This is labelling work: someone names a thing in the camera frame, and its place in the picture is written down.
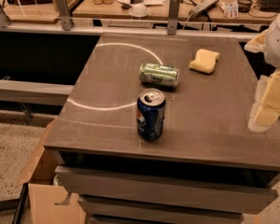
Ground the small black mesh cup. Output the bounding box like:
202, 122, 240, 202
237, 0, 253, 13

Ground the cardboard box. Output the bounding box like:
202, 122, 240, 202
16, 120, 86, 224

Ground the green soda can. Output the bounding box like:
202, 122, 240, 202
139, 63, 179, 88

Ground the white bowl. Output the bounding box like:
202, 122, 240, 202
129, 4, 148, 18

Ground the grey drawer cabinet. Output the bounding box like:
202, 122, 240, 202
45, 34, 280, 224

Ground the white printed paper packet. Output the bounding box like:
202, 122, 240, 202
220, 2, 238, 19

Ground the blue Pepsi can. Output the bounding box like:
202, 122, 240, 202
136, 89, 166, 140

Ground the grey power strip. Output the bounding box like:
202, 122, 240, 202
189, 0, 219, 19

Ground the metal bracket middle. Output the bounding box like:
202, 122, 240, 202
55, 0, 73, 31

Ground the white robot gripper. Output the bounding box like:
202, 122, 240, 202
244, 13, 280, 133

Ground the yellow sponge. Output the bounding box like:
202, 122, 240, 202
189, 49, 220, 74

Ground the metal bracket right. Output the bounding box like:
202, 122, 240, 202
167, 0, 180, 35

